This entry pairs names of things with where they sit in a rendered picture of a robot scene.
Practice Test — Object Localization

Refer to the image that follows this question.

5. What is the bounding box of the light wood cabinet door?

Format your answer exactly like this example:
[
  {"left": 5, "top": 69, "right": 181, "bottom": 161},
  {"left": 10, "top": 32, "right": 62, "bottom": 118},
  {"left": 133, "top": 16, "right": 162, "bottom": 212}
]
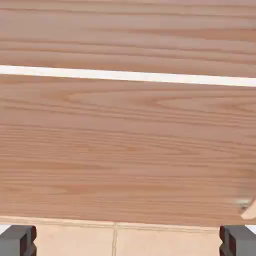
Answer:
[
  {"left": 0, "top": 73, "right": 256, "bottom": 228},
  {"left": 0, "top": 0, "right": 256, "bottom": 79}
]

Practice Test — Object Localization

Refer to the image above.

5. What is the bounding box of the shiny metal door handle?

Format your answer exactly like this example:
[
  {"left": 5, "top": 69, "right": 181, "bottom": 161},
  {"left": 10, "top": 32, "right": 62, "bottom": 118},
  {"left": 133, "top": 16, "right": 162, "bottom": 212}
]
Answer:
[{"left": 232, "top": 196, "right": 256, "bottom": 221}]

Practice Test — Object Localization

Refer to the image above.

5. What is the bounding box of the light wood cabinet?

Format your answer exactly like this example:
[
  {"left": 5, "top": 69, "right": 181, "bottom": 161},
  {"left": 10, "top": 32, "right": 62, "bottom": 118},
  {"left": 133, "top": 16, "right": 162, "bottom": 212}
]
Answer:
[{"left": 0, "top": 0, "right": 256, "bottom": 228}]

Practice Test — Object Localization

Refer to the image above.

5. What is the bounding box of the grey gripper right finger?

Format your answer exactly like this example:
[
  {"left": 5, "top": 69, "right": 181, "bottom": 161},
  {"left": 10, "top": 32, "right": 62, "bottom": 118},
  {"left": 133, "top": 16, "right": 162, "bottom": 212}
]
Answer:
[{"left": 218, "top": 224, "right": 256, "bottom": 256}]

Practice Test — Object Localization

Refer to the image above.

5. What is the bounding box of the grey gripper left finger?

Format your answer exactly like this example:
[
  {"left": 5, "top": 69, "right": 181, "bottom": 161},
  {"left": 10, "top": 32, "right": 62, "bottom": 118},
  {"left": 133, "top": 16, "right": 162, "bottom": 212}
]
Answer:
[{"left": 0, "top": 224, "right": 38, "bottom": 256}]

